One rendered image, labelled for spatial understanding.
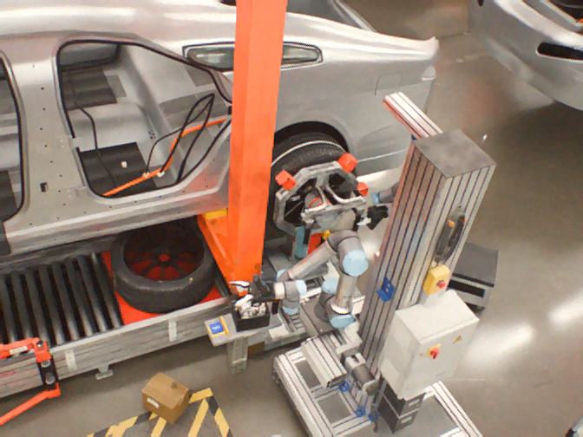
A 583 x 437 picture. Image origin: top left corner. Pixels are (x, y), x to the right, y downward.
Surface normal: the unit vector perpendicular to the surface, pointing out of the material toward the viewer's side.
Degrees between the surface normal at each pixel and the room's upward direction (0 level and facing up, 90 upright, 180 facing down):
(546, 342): 0
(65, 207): 91
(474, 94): 0
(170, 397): 0
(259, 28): 90
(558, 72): 91
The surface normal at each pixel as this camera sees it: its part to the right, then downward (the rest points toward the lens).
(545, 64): -0.71, 0.44
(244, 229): 0.41, 0.67
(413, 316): 0.10, -0.71
